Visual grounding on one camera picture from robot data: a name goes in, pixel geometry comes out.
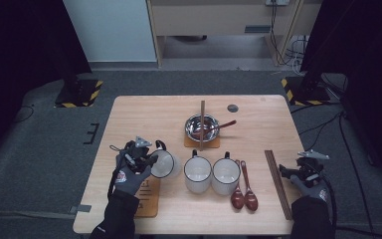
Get black hanging cable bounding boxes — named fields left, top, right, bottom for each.
left=269, top=3, right=294, bottom=67

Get red-brown wooden spoon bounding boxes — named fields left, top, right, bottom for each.
left=230, top=159, right=246, bottom=210
left=241, top=160, right=259, bottom=212
left=192, top=119, right=238, bottom=140

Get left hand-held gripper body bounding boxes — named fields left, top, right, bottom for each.
left=117, top=135, right=153, bottom=173

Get black curtain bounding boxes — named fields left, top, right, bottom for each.
left=0, top=0, right=93, bottom=167
left=299, top=0, right=382, bottom=187

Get black stand with striped base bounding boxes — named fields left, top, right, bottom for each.
left=281, top=66, right=332, bottom=107
left=54, top=74, right=103, bottom=109

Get black floor tape marks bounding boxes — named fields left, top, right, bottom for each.
left=83, top=122, right=100, bottom=145

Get person's left hand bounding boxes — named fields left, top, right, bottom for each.
left=113, top=158, right=152, bottom=197

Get white cabinet panel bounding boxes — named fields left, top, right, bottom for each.
left=62, top=0, right=157, bottom=63

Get beige wooden desk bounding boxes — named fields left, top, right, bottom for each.
left=145, top=0, right=322, bottom=68

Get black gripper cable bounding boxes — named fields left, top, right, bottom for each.
left=107, top=143, right=124, bottom=200
left=321, top=177, right=338, bottom=235

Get stainless steel bowl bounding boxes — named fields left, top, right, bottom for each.
left=184, top=114, right=221, bottom=143

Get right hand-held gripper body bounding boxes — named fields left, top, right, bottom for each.
left=294, top=149, right=330, bottom=183

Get long black floor cable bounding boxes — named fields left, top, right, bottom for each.
left=338, top=112, right=377, bottom=237

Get white cable bundle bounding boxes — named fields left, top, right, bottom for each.
left=289, top=34, right=310, bottom=76

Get grey rectangular desk label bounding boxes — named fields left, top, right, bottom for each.
left=244, top=24, right=272, bottom=34

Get white enamel mug black rim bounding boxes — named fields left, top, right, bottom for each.
left=149, top=139, right=182, bottom=179
left=183, top=148, right=213, bottom=194
left=211, top=151, right=241, bottom=196

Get flat grey floor device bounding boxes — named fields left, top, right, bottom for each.
left=173, top=34, right=209, bottom=43

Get single wooden chopstick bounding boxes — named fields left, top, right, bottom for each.
left=202, top=100, right=206, bottom=151

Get row of brown chopsticks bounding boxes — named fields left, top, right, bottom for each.
left=264, top=149, right=293, bottom=221

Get grey tape strip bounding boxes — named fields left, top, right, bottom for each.
left=69, top=204, right=93, bottom=214

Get person's right hand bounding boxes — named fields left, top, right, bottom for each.
left=287, top=175, right=329, bottom=201

